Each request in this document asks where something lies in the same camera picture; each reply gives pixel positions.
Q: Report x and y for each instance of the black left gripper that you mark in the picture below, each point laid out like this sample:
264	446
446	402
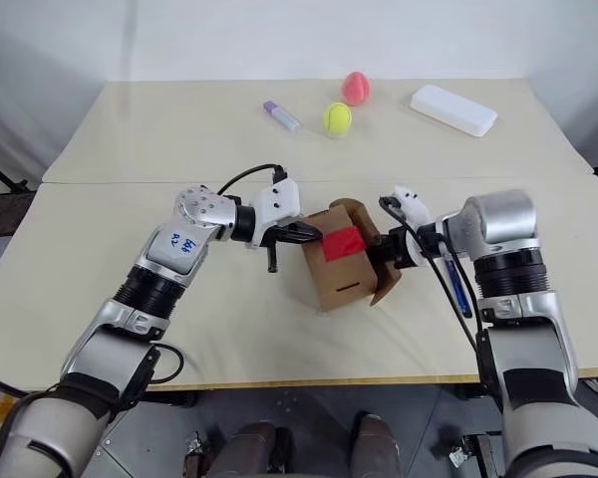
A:
279	236

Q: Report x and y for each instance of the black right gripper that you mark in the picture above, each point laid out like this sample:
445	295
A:
397	249

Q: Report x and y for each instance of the brown cardboard box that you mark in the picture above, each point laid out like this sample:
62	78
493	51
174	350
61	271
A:
339	284

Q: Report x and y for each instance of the blue pen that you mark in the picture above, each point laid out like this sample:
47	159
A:
461	295

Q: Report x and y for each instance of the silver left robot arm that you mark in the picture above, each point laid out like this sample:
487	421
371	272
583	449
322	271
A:
204	204

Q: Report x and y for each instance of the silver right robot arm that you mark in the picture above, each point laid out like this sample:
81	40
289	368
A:
508	219

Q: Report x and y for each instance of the red tape patch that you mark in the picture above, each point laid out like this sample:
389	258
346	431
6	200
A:
344	244

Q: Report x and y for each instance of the purple capped marker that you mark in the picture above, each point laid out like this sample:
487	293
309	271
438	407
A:
281	116

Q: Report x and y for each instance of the yellow tennis ball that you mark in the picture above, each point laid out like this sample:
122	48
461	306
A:
337	117

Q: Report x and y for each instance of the pink peach toy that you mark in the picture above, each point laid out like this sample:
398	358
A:
355	87

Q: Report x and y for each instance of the white plastic case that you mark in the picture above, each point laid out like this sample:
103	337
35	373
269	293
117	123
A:
453	110

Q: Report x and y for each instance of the dark brown rounded shape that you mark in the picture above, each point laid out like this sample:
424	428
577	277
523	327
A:
381	445

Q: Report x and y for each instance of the black mesh seat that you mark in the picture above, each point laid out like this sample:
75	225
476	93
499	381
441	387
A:
2	213

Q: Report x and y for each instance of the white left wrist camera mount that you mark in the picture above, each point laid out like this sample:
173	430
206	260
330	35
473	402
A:
279	199

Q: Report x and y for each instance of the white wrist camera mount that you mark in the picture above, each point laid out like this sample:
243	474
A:
411	204
279	199

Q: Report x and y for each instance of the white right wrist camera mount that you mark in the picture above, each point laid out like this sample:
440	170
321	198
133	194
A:
411	204

